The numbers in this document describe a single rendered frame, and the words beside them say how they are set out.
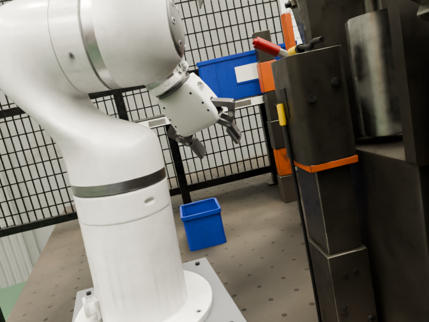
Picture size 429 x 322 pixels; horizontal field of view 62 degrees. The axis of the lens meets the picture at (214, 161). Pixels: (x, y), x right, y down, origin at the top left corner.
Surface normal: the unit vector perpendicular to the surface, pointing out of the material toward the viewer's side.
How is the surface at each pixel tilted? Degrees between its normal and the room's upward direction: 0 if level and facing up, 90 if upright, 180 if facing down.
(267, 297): 0
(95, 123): 37
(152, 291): 92
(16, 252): 90
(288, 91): 90
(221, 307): 4
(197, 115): 117
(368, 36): 90
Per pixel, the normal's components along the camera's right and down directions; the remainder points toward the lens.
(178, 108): -0.26, 0.66
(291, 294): -0.21, -0.96
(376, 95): -0.60, 0.27
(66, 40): -0.08, 0.29
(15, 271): 0.27, 0.11
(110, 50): -0.02, 0.57
